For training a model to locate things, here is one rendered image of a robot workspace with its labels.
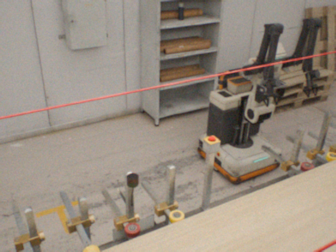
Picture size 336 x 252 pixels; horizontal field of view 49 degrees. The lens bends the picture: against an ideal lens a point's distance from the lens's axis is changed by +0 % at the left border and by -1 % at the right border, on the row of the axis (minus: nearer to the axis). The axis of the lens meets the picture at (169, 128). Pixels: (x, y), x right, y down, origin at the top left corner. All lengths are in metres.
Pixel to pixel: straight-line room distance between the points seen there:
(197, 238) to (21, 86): 2.99
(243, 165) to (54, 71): 2.33
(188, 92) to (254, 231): 3.50
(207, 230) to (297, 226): 0.48
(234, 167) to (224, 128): 0.41
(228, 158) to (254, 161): 0.25
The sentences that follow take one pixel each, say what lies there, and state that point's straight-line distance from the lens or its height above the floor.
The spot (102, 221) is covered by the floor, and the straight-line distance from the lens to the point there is 3.35.
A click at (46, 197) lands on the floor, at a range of 3.70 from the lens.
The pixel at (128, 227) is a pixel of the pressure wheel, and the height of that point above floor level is 0.90.
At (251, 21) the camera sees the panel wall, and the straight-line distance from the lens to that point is 5.59.
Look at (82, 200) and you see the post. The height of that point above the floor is 1.10.
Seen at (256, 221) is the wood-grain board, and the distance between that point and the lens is 2.09.
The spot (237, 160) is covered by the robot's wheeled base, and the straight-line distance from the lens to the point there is 3.64.
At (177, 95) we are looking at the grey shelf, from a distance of 5.20.
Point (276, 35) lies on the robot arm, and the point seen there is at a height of 1.55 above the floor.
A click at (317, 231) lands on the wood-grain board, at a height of 0.90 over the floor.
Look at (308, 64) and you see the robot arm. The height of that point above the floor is 1.26.
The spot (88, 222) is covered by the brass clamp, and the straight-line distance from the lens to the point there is 1.97.
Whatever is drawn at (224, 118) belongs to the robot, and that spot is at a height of 0.61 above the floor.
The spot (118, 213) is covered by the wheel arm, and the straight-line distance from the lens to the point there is 2.13.
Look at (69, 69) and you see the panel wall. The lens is 4.45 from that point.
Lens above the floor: 2.30
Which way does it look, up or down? 30 degrees down
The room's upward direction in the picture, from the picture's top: 2 degrees clockwise
